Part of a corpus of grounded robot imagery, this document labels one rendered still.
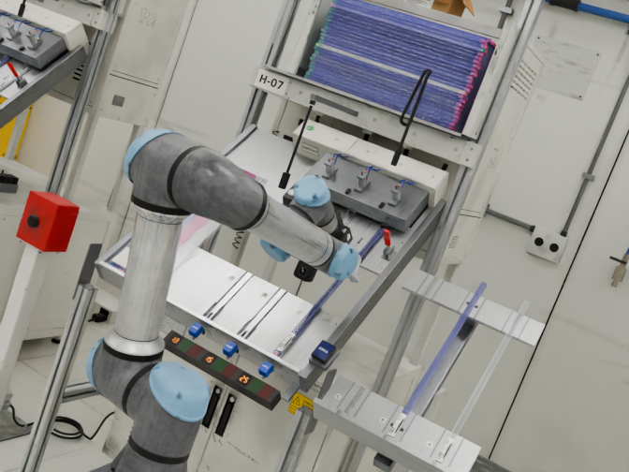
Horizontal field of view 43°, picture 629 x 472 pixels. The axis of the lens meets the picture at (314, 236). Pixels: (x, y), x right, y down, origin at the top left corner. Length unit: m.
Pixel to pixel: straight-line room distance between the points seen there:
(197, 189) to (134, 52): 1.92
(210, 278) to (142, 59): 1.35
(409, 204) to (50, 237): 1.09
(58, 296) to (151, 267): 1.96
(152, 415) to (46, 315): 1.97
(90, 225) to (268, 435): 1.38
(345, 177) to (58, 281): 1.49
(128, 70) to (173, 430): 1.99
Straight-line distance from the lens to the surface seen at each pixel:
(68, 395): 2.46
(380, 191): 2.24
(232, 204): 1.34
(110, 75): 3.15
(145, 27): 3.23
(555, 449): 3.78
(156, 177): 1.39
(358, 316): 2.01
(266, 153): 2.48
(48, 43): 3.00
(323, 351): 1.89
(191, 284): 2.13
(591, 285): 3.66
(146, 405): 1.48
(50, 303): 3.39
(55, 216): 2.52
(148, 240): 1.45
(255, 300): 2.06
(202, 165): 1.34
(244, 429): 2.38
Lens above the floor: 1.32
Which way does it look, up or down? 9 degrees down
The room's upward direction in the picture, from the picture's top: 20 degrees clockwise
